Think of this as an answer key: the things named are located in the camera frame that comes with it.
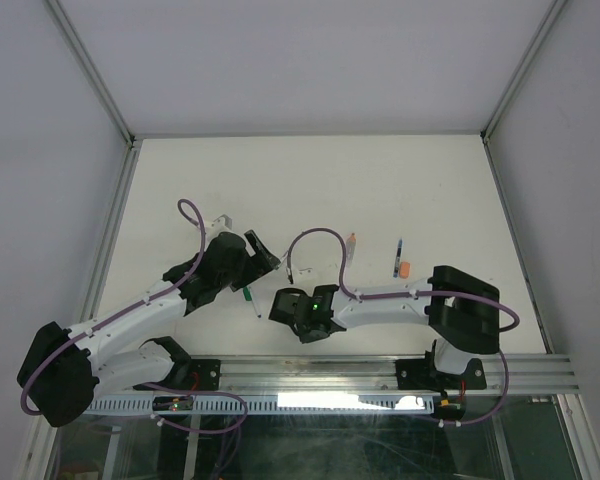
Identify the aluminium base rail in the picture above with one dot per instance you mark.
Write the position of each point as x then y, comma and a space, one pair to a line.
515, 374

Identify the orange pen cap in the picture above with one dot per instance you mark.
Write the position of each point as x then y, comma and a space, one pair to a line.
404, 270

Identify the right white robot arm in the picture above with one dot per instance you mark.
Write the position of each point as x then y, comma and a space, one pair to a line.
461, 309

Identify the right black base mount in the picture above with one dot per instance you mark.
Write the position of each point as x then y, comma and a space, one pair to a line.
419, 374

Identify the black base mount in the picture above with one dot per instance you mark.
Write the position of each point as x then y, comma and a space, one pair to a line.
197, 374
419, 374

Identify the slotted cable duct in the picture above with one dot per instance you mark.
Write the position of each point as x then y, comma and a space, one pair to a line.
294, 403

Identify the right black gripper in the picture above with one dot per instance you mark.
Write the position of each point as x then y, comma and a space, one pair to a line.
306, 337

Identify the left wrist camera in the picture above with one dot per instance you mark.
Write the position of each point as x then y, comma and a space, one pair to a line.
221, 224

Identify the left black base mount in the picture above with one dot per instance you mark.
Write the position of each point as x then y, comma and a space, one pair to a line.
197, 374

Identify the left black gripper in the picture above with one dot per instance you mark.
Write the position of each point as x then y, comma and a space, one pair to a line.
258, 265

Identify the orange tip clear marker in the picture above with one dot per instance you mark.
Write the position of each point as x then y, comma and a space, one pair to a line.
350, 246

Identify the white pen blue tip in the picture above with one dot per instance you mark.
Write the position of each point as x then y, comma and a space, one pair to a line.
256, 308

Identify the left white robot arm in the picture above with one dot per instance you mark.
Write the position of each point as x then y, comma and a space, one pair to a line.
67, 368

